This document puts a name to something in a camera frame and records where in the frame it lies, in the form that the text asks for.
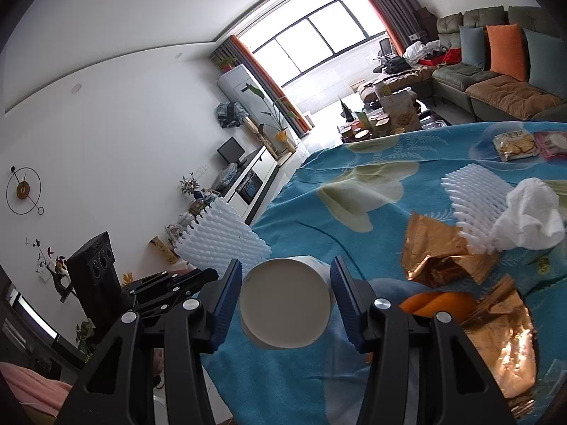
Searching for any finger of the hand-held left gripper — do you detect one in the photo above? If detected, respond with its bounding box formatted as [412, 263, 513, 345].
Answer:
[126, 271, 178, 297]
[135, 268, 220, 315]

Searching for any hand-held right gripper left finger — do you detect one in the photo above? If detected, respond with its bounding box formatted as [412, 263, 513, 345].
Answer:
[53, 257, 244, 425]

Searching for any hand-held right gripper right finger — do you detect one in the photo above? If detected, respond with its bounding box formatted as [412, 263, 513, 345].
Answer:
[330, 256, 519, 425]

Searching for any white foam fruit net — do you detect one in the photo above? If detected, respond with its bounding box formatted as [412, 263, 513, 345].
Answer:
[442, 168, 517, 253]
[175, 197, 272, 275]

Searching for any white paper cup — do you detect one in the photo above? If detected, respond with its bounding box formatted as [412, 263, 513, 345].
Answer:
[239, 254, 333, 350]

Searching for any orange peel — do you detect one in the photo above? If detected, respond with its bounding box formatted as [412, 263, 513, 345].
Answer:
[400, 291, 478, 324]

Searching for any gold foil wrapper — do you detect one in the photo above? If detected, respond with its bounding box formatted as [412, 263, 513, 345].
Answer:
[401, 211, 499, 288]
[458, 274, 539, 414]

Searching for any person's left forearm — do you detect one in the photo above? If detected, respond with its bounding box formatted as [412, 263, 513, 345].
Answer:
[0, 361, 72, 413]

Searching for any yellow box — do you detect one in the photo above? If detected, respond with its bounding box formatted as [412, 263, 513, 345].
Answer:
[150, 236, 176, 267]

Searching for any small potted plant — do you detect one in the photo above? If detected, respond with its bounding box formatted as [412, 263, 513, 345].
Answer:
[179, 176, 201, 198]

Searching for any blue printed blanket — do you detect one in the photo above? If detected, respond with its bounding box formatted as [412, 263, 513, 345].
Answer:
[201, 121, 567, 425]

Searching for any clear plastic bag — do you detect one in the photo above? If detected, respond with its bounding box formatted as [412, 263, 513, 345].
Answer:
[213, 163, 238, 194]

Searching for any white black TV cabinet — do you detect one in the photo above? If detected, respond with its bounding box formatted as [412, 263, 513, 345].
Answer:
[213, 142, 298, 227]

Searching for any black monitor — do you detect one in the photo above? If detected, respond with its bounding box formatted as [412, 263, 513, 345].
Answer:
[217, 137, 245, 165]

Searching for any blue patterned bag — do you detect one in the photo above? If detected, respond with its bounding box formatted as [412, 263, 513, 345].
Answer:
[216, 102, 247, 128]

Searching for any cluster of glass jars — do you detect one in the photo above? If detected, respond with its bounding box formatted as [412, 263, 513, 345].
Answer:
[340, 113, 393, 142]

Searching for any tall leafy plant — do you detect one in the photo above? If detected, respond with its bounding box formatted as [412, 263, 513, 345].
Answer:
[246, 84, 294, 143]

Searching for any white standing air conditioner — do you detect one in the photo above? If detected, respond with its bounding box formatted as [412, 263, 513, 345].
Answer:
[218, 64, 284, 142]

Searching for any coffee table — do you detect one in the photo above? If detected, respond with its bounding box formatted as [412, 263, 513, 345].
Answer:
[339, 84, 446, 143]

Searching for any crumpled white tissue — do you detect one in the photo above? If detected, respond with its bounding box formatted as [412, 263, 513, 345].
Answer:
[487, 178, 565, 252]

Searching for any orange grey curtain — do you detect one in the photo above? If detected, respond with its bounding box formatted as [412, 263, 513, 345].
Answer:
[341, 0, 421, 54]
[213, 35, 311, 138]

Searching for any cracker snack packet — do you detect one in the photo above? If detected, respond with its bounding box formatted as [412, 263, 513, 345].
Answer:
[493, 130, 540, 162]

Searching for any grey green sofa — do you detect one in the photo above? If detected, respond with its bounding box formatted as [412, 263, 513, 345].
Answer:
[432, 6, 567, 122]

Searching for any pink snack packet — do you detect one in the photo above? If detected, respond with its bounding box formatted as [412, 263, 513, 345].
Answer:
[534, 131, 567, 160]

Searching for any pile of clothes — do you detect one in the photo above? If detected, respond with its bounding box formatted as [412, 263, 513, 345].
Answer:
[399, 39, 464, 68]

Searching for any brown sofa mat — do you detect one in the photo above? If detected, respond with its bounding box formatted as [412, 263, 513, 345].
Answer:
[465, 75, 564, 119]

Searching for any large window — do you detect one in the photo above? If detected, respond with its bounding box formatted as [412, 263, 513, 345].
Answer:
[243, 0, 389, 86]

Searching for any blue grey cushion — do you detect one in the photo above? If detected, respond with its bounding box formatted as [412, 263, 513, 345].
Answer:
[524, 29, 567, 95]
[459, 25, 487, 70]

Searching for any orange cushion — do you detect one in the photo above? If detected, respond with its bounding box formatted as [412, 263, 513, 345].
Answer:
[486, 23, 530, 83]

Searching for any wall flower decoration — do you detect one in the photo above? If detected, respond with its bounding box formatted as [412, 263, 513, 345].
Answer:
[26, 237, 72, 302]

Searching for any round wall clock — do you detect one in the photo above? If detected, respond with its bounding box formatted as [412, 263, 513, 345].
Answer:
[6, 166, 46, 216]

